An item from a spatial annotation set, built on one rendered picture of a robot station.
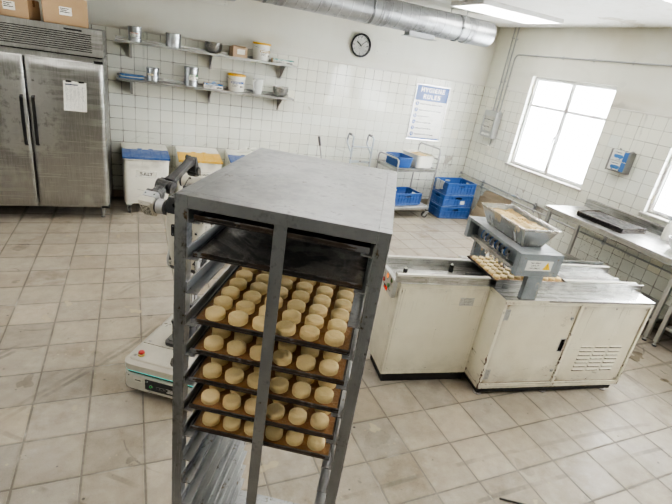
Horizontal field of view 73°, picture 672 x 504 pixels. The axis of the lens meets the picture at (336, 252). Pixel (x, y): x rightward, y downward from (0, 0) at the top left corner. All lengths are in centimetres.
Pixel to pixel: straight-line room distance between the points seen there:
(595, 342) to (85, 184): 528
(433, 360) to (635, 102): 428
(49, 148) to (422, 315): 432
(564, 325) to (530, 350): 30
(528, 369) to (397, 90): 503
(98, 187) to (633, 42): 647
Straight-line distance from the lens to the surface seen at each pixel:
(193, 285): 117
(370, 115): 739
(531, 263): 321
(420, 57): 770
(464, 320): 344
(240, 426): 143
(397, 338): 330
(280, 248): 101
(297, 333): 116
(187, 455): 148
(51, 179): 593
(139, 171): 609
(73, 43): 572
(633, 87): 669
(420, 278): 311
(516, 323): 343
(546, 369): 387
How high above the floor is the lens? 213
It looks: 23 degrees down
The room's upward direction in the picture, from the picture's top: 9 degrees clockwise
